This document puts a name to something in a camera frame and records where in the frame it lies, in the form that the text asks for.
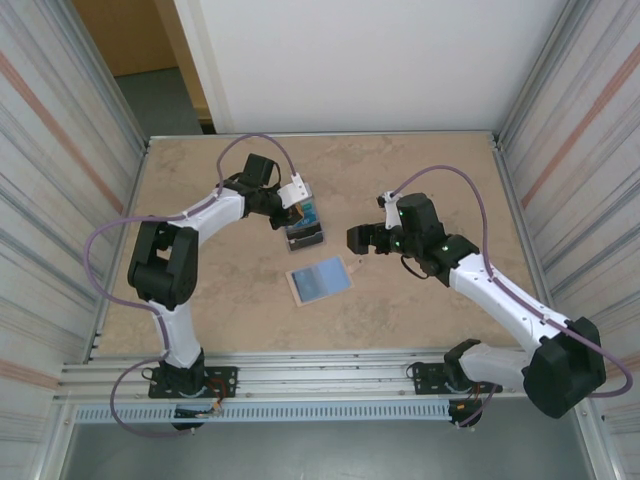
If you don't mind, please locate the clear acrylic card stand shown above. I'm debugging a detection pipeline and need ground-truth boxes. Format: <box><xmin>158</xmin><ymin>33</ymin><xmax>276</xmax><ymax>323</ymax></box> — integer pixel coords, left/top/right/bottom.
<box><xmin>283</xmin><ymin>192</ymin><xmax>327</xmax><ymax>253</ymax></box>

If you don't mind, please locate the translucent corrugated side panel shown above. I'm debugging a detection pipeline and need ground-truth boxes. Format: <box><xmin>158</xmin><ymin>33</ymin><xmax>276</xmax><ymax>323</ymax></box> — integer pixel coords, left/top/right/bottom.
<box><xmin>0</xmin><ymin>0</ymin><xmax>151</xmax><ymax>446</ymax></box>
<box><xmin>492</xmin><ymin>0</ymin><xmax>640</xmax><ymax>441</ymax></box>

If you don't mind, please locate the brown wooden door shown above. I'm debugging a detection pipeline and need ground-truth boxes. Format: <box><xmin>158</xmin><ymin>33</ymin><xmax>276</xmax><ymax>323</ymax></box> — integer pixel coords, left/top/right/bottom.
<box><xmin>72</xmin><ymin>0</ymin><xmax>217</xmax><ymax>135</ymax></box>

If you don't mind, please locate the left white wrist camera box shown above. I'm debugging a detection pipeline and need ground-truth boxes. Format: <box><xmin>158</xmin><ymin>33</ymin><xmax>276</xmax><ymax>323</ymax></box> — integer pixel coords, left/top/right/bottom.
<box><xmin>277</xmin><ymin>172</ymin><xmax>314</xmax><ymax>211</ymax></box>

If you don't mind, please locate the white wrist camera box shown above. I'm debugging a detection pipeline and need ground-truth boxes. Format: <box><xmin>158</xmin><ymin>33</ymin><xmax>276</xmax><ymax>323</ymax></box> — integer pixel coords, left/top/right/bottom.
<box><xmin>277</xmin><ymin>172</ymin><xmax>314</xmax><ymax>211</ymax></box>
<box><xmin>377</xmin><ymin>189</ymin><xmax>401</xmax><ymax>229</ymax></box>

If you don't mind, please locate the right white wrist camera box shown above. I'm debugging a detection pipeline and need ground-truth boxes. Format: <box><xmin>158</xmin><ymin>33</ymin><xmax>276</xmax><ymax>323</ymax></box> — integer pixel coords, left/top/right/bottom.
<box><xmin>377</xmin><ymin>189</ymin><xmax>401</xmax><ymax>229</ymax></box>

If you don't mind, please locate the white door frame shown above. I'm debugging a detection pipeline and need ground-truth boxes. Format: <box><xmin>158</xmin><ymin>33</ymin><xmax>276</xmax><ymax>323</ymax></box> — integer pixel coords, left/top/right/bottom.
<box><xmin>172</xmin><ymin>0</ymin><xmax>236</xmax><ymax>135</ymax></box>

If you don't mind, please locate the aluminium mounting rail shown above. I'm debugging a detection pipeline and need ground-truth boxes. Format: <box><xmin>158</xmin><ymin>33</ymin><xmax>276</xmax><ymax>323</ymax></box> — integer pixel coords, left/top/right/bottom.
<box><xmin>57</xmin><ymin>349</ymin><xmax>599</xmax><ymax>404</ymax></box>

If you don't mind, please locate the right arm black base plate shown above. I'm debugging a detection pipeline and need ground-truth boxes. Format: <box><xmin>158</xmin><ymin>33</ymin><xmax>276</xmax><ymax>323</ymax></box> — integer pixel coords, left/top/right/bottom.
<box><xmin>410</xmin><ymin>363</ymin><xmax>503</xmax><ymax>396</ymax></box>

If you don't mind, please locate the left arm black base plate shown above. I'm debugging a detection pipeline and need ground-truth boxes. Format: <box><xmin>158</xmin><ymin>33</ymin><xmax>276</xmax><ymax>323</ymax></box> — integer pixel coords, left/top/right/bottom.
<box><xmin>148</xmin><ymin>366</ymin><xmax>239</xmax><ymax>400</ymax></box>

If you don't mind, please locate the slotted grey cable tray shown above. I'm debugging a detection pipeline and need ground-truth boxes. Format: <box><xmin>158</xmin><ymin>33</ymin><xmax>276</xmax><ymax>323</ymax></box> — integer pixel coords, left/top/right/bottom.
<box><xmin>72</xmin><ymin>403</ymin><xmax>454</xmax><ymax>425</ymax></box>

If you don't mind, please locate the black connector with wires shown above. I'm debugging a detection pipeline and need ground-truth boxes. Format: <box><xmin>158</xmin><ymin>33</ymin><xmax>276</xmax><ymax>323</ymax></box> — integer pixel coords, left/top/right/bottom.
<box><xmin>448</xmin><ymin>398</ymin><xmax>485</xmax><ymax>430</ymax></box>
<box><xmin>171</xmin><ymin>405</ymin><xmax>224</xmax><ymax>432</ymax></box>

